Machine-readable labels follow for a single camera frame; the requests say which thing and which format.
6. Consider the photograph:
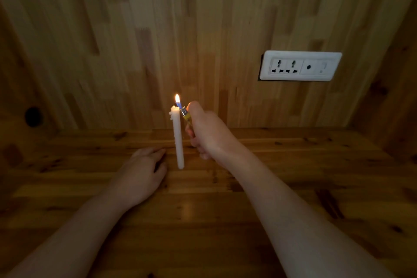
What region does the white wall socket panel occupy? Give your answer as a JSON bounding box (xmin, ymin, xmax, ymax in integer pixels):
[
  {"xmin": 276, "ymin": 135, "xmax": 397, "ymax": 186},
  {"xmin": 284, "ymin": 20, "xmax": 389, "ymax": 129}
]
[{"xmin": 259, "ymin": 50, "xmax": 343, "ymax": 82}]

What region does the person's left hand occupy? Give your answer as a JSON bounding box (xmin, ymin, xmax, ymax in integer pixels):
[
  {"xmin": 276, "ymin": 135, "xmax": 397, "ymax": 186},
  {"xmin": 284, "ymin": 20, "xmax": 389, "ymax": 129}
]
[{"xmin": 109, "ymin": 146, "xmax": 168, "ymax": 211}]

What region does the yellow lighter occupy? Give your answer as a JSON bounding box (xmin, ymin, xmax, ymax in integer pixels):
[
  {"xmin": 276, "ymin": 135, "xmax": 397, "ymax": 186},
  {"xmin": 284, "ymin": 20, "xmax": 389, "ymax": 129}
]
[{"xmin": 180, "ymin": 106, "xmax": 194, "ymax": 135}]

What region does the person's left forearm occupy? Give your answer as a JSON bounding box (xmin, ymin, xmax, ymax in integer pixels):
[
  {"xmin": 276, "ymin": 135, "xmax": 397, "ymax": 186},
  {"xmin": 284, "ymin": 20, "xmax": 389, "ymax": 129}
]
[{"xmin": 7, "ymin": 190, "xmax": 129, "ymax": 278}]

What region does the person's right hand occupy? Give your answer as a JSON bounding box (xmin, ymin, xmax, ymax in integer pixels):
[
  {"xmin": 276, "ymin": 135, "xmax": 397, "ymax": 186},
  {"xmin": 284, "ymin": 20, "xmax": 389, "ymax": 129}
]
[{"xmin": 185, "ymin": 101, "xmax": 248, "ymax": 171}]

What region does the person's right forearm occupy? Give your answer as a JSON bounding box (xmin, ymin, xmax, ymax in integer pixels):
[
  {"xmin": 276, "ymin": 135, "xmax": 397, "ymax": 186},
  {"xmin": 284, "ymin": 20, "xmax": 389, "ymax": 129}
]
[{"xmin": 223, "ymin": 152, "xmax": 396, "ymax": 278}]

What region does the white wax candle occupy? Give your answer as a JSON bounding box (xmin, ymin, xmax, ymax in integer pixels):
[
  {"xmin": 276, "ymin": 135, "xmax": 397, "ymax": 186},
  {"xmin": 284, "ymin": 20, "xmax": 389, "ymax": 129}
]
[{"xmin": 169, "ymin": 105, "xmax": 185, "ymax": 170}]

